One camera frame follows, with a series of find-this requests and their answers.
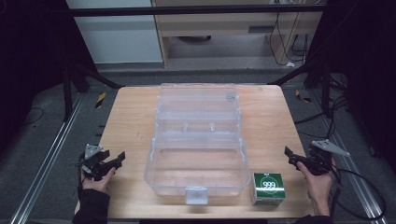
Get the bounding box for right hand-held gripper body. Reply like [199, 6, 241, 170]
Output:
[305, 138, 351, 176]

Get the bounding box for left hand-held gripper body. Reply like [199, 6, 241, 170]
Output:
[78, 143, 112, 182]

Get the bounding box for person's left hand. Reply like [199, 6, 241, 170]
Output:
[80, 166, 117, 194]

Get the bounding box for person's right hand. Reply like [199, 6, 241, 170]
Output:
[295, 157, 338, 217]

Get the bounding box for green and white carton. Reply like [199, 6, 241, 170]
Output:
[249, 172, 287, 206]

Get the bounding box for black metal stand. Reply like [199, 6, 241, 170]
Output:
[268, 61, 332, 119]
[61, 61, 123, 123]

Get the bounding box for clear plastic storage box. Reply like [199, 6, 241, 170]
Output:
[143, 82, 252, 206]

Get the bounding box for white cabinet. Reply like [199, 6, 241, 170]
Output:
[65, 0, 164, 65]

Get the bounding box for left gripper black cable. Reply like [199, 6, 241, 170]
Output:
[76, 152, 88, 200]

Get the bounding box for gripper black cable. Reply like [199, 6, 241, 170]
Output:
[76, 152, 88, 200]
[329, 161, 388, 222]

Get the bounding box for aluminium floor rail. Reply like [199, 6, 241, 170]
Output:
[8, 92, 86, 224]
[309, 89, 389, 224]

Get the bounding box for bundle of black floor cables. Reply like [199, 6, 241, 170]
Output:
[293, 73, 350, 141]

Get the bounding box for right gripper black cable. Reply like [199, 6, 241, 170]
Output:
[329, 161, 388, 222]

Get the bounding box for black floor cable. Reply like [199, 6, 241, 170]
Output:
[21, 106, 45, 127]

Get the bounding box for black hanging desk cables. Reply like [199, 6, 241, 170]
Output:
[268, 11, 311, 67]

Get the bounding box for black horizontal frame bar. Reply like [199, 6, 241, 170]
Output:
[68, 3, 329, 18]

